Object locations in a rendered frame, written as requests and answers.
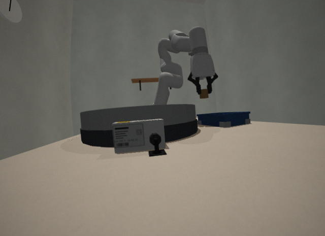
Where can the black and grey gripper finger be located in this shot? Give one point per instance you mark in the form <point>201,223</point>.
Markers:
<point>210,81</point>
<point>195,82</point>

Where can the bronze bushing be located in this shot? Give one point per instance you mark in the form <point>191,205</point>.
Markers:
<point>204,93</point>

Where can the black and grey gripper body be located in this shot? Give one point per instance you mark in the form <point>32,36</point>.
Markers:
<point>201,65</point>

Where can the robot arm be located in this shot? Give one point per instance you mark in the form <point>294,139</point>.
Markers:
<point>171,75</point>

